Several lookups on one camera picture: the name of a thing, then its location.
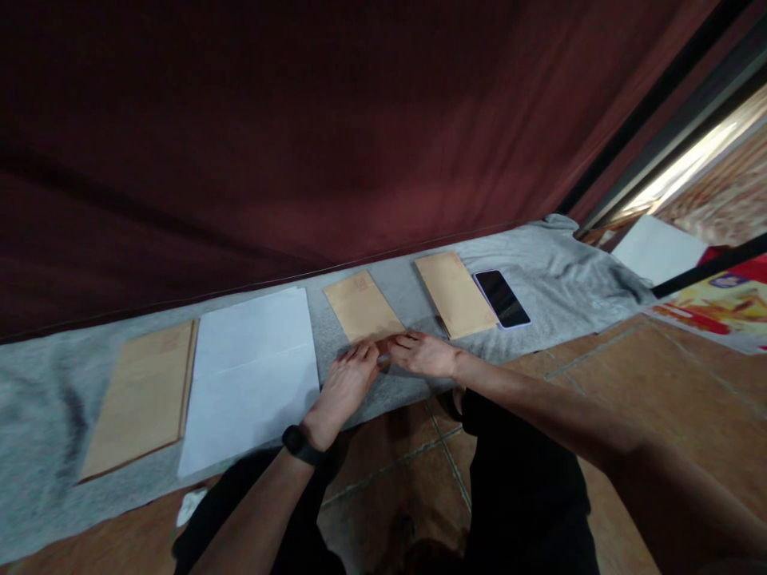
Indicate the dark red curtain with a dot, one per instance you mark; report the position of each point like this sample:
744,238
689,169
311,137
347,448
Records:
299,120

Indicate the stack of brown envelopes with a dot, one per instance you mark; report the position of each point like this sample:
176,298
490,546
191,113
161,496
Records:
141,395

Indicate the brown paper envelope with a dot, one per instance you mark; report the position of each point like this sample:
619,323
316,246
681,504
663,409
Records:
365,308
452,296

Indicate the white sheet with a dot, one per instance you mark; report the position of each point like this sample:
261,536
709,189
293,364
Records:
656,251

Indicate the person's right fingers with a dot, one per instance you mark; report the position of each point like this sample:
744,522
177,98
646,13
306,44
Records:
407,346

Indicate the stack of white paper sheets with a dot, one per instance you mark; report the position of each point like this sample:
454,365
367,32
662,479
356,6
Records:
251,371

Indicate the white crumpled tissue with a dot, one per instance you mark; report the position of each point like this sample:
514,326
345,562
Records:
190,504

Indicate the black bar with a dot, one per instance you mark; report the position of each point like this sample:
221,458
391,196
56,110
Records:
707,267

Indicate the black door frame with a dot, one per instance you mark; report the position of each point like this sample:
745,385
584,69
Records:
638,135

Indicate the grey cloth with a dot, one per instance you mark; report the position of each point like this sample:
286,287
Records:
545,263

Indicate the person's left fingers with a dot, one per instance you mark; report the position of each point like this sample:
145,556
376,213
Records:
359,356

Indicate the black smartphone with lilac case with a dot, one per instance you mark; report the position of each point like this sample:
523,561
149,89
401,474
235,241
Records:
502,298

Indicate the person's left hand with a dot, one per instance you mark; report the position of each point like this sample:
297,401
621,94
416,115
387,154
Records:
344,389

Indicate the person's right hand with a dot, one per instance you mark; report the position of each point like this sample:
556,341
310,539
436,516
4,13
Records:
434,356

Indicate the person's legs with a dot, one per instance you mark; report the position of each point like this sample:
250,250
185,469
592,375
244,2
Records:
527,497

